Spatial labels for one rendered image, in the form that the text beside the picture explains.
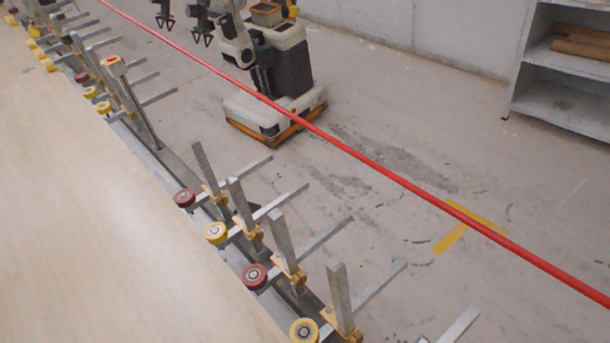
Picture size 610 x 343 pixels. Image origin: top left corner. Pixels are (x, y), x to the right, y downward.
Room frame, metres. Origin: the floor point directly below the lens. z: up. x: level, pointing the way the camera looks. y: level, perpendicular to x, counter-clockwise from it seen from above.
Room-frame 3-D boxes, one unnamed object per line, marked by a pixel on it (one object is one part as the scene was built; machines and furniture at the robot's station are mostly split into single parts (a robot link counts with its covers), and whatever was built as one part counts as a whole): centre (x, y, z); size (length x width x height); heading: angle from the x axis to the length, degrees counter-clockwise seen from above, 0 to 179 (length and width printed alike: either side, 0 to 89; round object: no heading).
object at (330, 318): (0.55, -0.01, 0.80); 0.14 x 0.06 x 0.05; 32
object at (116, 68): (1.80, 0.76, 1.18); 0.07 x 0.07 x 0.08; 32
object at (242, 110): (2.86, 0.14, 0.16); 0.67 x 0.64 x 0.25; 127
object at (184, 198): (1.14, 0.49, 0.85); 0.08 x 0.08 x 0.11
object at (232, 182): (0.96, 0.24, 0.87); 0.04 x 0.04 x 0.48; 32
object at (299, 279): (0.76, 0.12, 0.83); 0.14 x 0.06 x 0.05; 32
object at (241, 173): (1.25, 0.32, 0.84); 0.43 x 0.03 x 0.04; 122
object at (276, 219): (0.74, 0.11, 0.90); 0.04 x 0.04 x 0.48; 32
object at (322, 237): (0.82, 0.05, 0.83); 0.43 x 0.03 x 0.04; 122
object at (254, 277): (0.72, 0.22, 0.85); 0.08 x 0.08 x 0.11
